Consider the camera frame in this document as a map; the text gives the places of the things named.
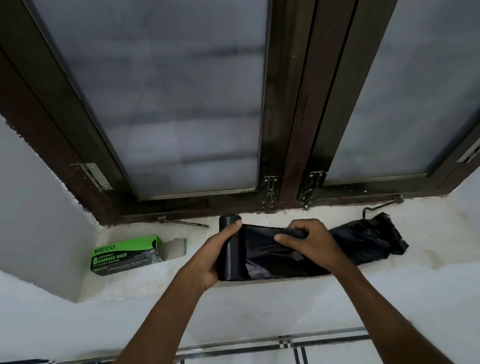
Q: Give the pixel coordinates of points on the person's right hand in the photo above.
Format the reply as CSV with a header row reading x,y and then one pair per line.
x,y
317,247

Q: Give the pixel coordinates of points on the person's left hand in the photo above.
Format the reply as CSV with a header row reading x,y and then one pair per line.
x,y
202,263

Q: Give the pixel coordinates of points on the person's left thumb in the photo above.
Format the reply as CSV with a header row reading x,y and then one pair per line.
x,y
225,235

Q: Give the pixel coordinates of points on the person's right thumb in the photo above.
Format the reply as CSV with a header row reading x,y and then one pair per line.
x,y
290,241

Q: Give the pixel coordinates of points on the black garbage bag roll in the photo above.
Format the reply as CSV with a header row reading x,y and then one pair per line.
x,y
257,252

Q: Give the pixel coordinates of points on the person's right forearm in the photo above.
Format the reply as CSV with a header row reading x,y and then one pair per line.
x,y
403,346

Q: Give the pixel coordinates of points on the person's left forearm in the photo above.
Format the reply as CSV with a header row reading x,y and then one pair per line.
x,y
153,336

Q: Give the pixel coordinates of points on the metal window stay hook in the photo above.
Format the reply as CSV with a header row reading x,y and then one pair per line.
x,y
182,222
380,205

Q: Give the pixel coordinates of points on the metal window latch bolt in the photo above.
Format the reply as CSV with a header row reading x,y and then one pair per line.
x,y
311,189
269,192

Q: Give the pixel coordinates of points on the green garbage bag box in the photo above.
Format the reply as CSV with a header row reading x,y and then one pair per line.
x,y
124,257

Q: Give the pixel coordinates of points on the silver metal window hinge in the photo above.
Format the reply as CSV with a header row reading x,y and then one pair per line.
x,y
476,147
93,175

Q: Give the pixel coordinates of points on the frosted glass window sash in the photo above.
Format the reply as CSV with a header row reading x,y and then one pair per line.
x,y
149,66
429,81

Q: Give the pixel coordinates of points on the dark brown wooden window frame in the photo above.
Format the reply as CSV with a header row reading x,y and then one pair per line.
x,y
299,86

